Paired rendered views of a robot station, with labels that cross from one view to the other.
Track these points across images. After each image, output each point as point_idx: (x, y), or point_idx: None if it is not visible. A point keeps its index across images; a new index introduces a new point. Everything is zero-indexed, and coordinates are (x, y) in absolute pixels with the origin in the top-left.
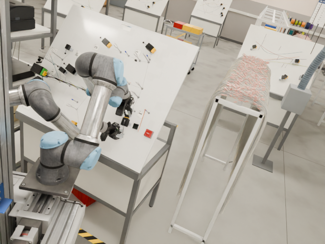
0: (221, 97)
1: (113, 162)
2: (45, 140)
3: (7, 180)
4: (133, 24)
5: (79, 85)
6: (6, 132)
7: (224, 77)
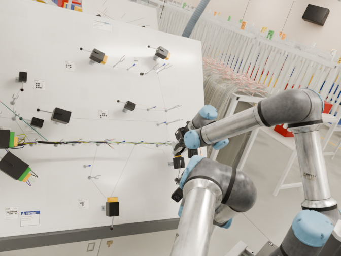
0: None
1: (177, 220)
2: (326, 232)
3: None
4: (112, 20)
5: (72, 139)
6: None
7: None
